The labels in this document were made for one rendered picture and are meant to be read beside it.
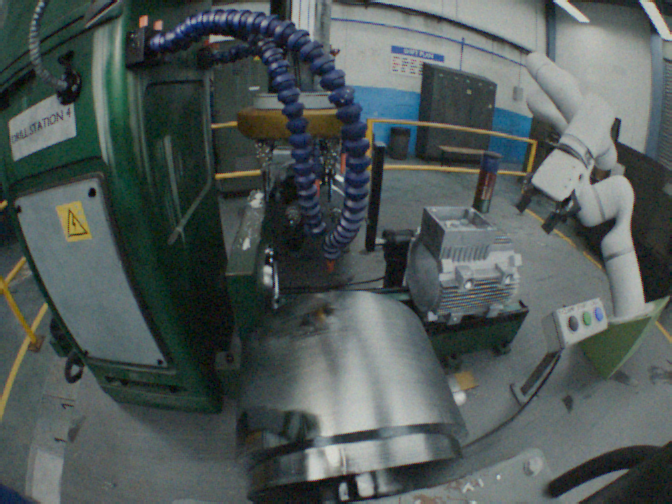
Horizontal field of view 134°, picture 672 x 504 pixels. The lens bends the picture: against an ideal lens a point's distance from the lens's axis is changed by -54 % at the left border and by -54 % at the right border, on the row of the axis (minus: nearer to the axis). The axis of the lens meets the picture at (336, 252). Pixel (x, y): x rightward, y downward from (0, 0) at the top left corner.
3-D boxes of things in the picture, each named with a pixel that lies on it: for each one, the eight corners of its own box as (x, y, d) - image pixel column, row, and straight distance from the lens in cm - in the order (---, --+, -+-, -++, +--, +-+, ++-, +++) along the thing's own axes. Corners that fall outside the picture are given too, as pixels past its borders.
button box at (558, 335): (548, 354, 60) (566, 346, 56) (539, 319, 60) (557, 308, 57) (593, 335, 73) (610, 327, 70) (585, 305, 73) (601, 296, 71)
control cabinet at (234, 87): (220, 201, 380) (211, 41, 360) (224, 187, 426) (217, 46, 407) (277, 195, 377) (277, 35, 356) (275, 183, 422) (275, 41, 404)
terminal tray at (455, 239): (437, 265, 56) (446, 231, 53) (417, 237, 64) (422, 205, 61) (488, 261, 63) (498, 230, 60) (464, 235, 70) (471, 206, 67)
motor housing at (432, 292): (427, 338, 63) (452, 261, 51) (400, 282, 76) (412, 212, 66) (501, 324, 74) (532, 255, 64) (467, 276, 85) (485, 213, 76)
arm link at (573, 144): (599, 168, 68) (593, 179, 67) (571, 154, 73) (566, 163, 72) (587, 141, 62) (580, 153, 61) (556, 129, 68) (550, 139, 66)
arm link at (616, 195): (603, 263, 109) (583, 195, 112) (646, 245, 111) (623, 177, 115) (605, 261, 97) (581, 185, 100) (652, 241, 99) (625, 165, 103)
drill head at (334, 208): (265, 282, 75) (255, 185, 63) (273, 212, 110) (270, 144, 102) (365, 278, 76) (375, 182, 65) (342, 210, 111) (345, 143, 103)
